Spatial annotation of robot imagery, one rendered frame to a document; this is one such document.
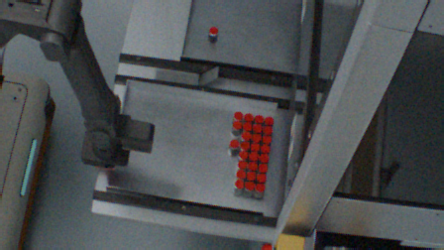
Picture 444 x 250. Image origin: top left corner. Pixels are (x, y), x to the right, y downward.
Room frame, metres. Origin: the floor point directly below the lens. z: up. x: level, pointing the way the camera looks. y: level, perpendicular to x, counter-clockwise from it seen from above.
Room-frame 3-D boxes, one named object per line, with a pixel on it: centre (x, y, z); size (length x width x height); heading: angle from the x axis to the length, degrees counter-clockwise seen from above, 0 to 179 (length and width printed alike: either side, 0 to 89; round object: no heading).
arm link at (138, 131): (0.74, 0.19, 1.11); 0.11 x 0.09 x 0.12; 92
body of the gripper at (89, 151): (0.74, 0.23, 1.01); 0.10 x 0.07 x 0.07; 92
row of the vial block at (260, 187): (0.82, -0.10, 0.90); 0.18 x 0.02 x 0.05; 2
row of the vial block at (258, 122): (0.82, -0.08, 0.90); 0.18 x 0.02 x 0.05; 2
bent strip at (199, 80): (0.98, 0.10, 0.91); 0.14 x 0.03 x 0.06; 94
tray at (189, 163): (0.82, 0.06, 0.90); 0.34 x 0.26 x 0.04; 92
